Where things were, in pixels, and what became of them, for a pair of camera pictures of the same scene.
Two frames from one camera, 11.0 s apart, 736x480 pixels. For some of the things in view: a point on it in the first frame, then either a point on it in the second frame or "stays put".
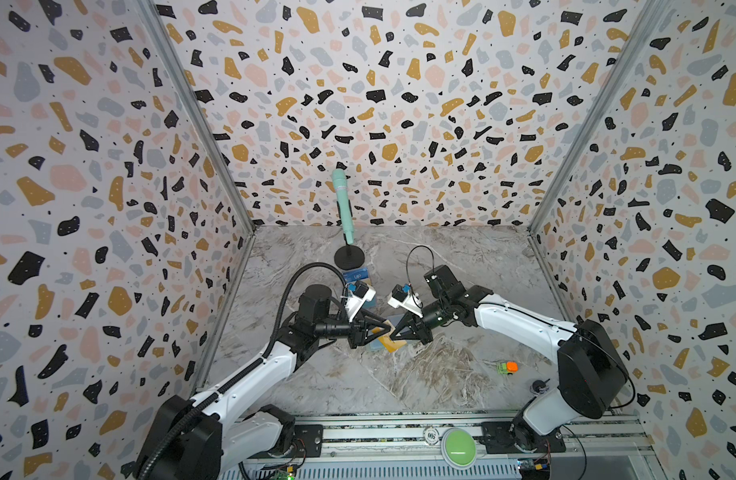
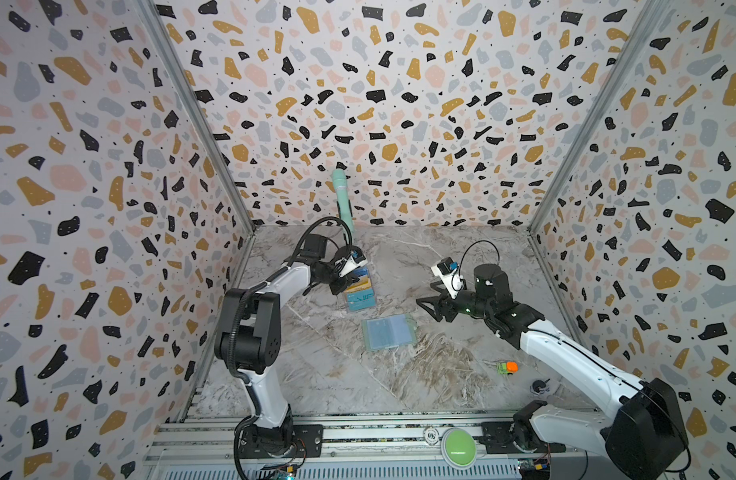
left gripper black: (360, 328) → (344, 282)
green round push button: (458, 448) stays put
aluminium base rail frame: (599, 445) stays put
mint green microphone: (344, 203) stays put
